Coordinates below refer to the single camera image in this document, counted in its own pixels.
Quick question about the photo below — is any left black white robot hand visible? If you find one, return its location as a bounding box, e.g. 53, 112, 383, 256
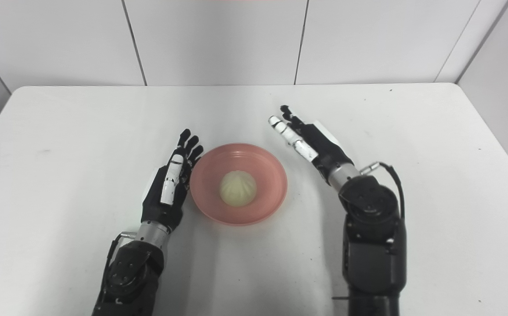
141, 129, 204, 232

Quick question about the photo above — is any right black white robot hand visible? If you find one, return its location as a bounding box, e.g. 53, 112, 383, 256
268, 105, 355, 184

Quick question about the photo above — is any white steamed bun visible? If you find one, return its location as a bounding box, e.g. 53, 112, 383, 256
219, 170, 257, 207

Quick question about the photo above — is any pink round plate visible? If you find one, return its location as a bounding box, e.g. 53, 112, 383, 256
190, 143, 288, 226

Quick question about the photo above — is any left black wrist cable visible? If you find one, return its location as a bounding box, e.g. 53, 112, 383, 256
104, 231, 138, 281

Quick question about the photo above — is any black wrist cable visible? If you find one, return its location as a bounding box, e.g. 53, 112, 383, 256
360, 162, 407, 220
104, 231, 138, 281

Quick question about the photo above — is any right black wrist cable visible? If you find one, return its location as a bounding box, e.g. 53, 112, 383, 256
360, 162, 407, 220

